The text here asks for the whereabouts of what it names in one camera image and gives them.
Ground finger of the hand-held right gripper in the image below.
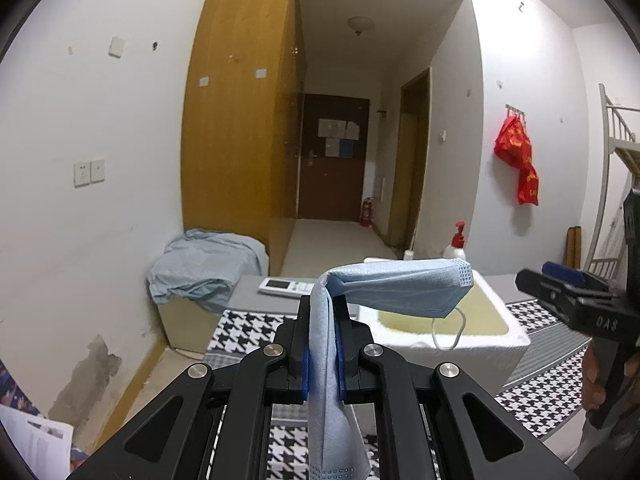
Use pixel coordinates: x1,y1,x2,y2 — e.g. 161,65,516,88
515,269,621,333
542,261,611,293

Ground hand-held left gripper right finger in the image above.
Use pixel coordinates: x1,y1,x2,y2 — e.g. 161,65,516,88
335,295,581,480

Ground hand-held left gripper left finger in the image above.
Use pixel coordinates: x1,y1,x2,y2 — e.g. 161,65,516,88
65,295,313,480

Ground white foam box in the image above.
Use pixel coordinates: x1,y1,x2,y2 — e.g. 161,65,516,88
357,257,531,391

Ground person's right forearm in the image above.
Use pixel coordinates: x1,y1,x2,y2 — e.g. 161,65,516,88
572,400,636,480

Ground person's right hand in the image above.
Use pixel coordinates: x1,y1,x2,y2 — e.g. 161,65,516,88
582,345,608,411

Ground wooden boards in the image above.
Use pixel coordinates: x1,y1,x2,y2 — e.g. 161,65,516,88
566,227,583,268

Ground white hanging cloth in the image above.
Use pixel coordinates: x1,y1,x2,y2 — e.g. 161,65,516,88
607,175,631,256

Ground houndstooth table runner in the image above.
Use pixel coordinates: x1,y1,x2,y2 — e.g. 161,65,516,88
202,295,608,480

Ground red plastic bag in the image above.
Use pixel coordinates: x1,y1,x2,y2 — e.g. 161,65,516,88
516,162,540,206
494,115,533,171

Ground white remote control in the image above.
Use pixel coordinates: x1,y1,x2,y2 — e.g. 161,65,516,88
258,277,316,297

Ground white pump lotion bottle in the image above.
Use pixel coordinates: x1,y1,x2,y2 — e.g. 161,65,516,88
442,221,467,261

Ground beige low cabinet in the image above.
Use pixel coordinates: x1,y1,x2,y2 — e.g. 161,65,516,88
159,295,231,353

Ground metal bunk bed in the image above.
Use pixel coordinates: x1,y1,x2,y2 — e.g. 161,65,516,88
582,84,640,281

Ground pale blue bed sheet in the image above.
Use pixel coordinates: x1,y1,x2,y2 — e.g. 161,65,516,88
146,228,270,313

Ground brown side door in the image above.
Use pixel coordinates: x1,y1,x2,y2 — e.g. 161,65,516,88
389,67,432,251

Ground dark brown entrance door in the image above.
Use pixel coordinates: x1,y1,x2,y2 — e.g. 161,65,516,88
297,94,371,221

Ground wooden wardrobe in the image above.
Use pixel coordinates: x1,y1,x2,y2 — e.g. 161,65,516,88
181,0,307,266

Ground white paper sheet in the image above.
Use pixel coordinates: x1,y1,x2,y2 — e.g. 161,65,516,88
0,402,75,480

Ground blue patterned cloth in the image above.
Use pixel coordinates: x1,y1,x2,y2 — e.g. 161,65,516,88
0,360,31,411

